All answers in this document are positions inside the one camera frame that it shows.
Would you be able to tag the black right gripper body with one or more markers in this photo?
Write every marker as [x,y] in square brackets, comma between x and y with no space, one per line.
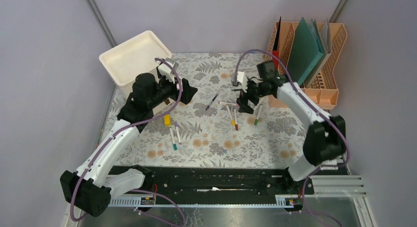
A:
[254,91]

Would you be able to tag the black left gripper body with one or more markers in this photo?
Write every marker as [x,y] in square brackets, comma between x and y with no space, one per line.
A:
[165,89]

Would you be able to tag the purple clear pen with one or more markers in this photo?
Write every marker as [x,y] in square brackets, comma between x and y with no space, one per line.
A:
[211,102]

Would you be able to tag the cream drawer unit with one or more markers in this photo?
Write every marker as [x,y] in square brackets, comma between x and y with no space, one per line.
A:
[135,56]

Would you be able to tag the red file folder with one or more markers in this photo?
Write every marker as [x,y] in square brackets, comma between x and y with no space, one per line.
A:
[275,49]

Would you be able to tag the teal file folder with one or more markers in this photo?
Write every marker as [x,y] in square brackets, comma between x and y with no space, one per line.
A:
[304,53]

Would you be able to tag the beige file folder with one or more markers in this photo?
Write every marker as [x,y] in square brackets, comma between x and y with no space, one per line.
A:
[321,53]

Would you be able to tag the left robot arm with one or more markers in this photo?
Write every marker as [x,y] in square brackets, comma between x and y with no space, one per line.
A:
[89,187]

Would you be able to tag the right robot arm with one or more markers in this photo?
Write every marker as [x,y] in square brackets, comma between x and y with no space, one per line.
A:
[325,134]

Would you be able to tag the floral desk mat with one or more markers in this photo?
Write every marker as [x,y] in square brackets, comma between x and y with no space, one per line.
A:
[208,137]

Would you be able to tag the yellow capped white marker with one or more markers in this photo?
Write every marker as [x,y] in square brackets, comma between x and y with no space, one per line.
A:
[230,115]

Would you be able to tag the dark red capped white marker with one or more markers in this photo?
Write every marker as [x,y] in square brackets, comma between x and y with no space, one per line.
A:
[236,119]

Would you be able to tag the yellow block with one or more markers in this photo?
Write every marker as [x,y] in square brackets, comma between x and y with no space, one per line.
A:
[167,120]

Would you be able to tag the purple capped white marker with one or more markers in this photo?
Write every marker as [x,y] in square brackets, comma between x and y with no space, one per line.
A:
[177,132]

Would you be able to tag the teal capped white marker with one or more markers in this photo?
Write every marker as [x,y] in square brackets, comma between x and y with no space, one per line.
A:
[173,139]

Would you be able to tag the peach plastic file organizer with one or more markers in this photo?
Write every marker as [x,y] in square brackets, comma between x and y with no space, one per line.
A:
[320,85]

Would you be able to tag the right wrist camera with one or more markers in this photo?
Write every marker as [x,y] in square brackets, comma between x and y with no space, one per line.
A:
[240,80]

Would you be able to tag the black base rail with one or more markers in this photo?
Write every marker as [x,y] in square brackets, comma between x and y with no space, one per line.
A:
[203,182]

